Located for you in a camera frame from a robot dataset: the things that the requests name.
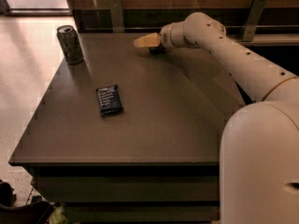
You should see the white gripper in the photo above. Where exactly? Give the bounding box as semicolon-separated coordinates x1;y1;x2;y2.
134;21;189;49

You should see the black rxbar chocolate wrapper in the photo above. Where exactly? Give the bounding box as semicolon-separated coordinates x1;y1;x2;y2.
149;47;165;55

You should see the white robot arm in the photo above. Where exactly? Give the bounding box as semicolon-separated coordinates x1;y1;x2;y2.
134;12;299;224

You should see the dark blue rxbar wrapper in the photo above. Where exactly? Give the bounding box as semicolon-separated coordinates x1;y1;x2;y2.
96;84;123;116

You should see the green energy drink can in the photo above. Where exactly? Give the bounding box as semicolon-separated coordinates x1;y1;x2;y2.
56;25;84;65

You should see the dark drawer cabinet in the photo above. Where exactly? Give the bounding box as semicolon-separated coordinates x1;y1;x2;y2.
9;34;241;223

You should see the dark bag on floor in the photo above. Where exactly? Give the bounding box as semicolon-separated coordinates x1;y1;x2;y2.
0;180;54;224

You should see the left metal bracket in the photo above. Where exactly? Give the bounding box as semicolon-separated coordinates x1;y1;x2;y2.
109;0;125;33

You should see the metal bracket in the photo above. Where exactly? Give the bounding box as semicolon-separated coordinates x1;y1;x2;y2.
241;0;267;42
109;0;125;33

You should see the right metal bracket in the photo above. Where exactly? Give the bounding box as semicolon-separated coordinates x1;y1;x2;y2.
241;0;267;42

